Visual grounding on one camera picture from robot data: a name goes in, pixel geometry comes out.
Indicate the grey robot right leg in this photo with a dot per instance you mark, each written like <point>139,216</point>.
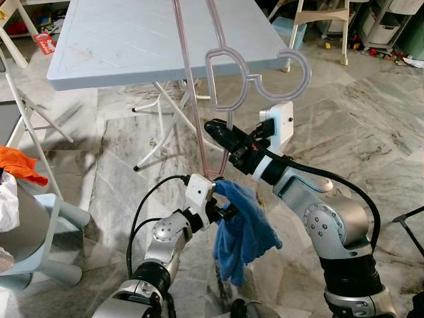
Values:
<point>246,310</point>

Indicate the red printed box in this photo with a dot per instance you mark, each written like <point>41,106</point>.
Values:
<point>45,43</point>

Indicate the blue shirt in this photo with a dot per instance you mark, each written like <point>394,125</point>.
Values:
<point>242,232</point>

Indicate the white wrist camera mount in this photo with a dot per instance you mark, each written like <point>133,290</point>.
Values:
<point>199,192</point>
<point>278,126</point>

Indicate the grey and white folding chair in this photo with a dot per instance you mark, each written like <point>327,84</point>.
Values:
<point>8,126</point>

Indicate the orange garment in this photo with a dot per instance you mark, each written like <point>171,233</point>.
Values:
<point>20,165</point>

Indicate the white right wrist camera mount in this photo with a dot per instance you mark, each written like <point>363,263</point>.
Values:
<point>278,126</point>

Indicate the grey robot leg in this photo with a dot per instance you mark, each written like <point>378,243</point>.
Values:
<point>165,308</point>
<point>246,310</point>

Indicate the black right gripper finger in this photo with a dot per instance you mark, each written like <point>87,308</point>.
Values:
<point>218,127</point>
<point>228,144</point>

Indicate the pale blue plastic tub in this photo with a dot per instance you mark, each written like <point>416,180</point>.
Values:
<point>291,33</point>

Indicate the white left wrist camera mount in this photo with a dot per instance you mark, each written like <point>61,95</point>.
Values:
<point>199,192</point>

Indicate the green plastic bin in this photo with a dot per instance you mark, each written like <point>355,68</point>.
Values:
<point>414,36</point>

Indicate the white and beige high chair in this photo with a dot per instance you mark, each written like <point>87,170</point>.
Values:
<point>324,16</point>

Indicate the white plastic drawer unit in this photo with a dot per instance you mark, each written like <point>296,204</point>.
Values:
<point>384,26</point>

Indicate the grey robot left leg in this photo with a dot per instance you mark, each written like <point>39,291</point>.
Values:
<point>165,308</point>

